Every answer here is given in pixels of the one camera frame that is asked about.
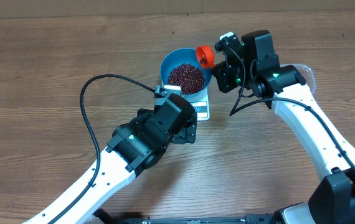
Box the red beans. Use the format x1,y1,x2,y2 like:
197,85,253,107
168,63,205,95

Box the clear plastic container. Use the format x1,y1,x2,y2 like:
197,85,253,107
290,63,317,95

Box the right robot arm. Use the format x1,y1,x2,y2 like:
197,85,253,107
211,30,355,223

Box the white kitchen scale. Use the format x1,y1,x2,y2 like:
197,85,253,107
160,83,211,121

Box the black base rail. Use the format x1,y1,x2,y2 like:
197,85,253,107
93,208,286,224

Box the blue bowl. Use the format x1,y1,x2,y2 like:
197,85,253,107
160,48,212,89

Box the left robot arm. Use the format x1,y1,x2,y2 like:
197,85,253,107
28,93,197,223

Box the red measuring scoop blue handle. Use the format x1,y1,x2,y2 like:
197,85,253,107
196,45,215,69

